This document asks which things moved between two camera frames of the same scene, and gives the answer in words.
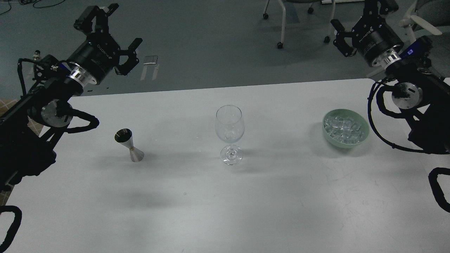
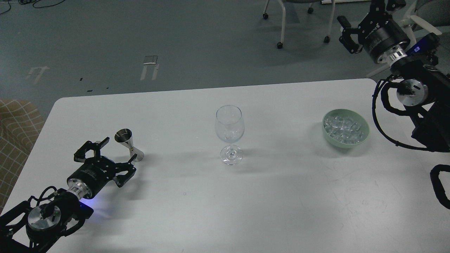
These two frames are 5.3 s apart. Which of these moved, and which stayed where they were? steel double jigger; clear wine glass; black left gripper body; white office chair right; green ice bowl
Moved: black left gripper body
Stayed: clear wine glass; white office chair right; steel double jigger; green ice bowl
